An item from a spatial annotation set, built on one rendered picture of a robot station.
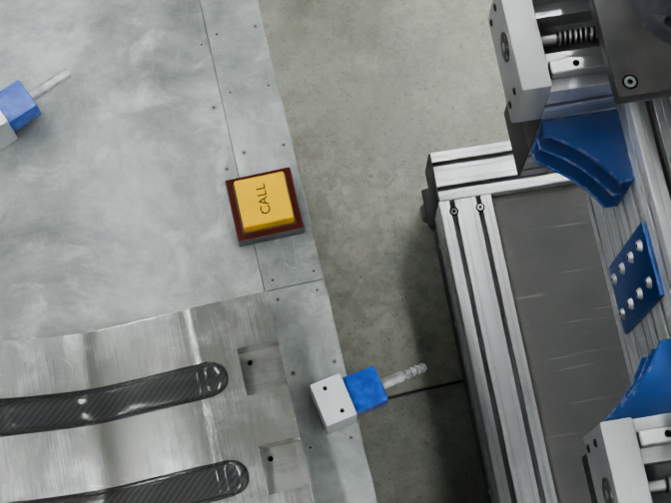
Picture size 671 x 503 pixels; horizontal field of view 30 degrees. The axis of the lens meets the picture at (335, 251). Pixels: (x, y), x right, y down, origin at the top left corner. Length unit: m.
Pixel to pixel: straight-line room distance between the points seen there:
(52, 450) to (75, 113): 0.44
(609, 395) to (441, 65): 0.76
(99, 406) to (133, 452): 0.06
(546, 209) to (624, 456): 0.95
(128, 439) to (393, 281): 1.04
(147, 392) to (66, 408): 0.09
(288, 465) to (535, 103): 0.48
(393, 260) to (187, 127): 0.85
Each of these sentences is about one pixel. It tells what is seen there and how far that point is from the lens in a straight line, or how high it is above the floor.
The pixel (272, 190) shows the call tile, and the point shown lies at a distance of 1.47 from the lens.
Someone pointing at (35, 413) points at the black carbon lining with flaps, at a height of 0.91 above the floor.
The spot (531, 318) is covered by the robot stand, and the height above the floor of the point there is 0.21.
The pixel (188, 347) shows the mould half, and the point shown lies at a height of 0.89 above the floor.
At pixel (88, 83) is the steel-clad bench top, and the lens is 1.59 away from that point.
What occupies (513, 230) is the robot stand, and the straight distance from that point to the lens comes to 2.14.
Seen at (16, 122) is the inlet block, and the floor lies 0.83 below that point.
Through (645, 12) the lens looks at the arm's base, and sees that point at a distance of 1.35.
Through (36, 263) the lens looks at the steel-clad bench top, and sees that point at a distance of 1.52.
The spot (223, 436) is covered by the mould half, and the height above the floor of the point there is 0.89.
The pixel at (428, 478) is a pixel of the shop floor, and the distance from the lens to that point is 2.24.
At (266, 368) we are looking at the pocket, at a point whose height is 0.86.
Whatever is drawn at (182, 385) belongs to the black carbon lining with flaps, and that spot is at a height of 0.88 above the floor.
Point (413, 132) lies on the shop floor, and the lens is 2.41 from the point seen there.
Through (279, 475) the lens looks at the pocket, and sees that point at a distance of 1.36.
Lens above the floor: 2.21
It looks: 72 degrees down
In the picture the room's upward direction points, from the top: straight up
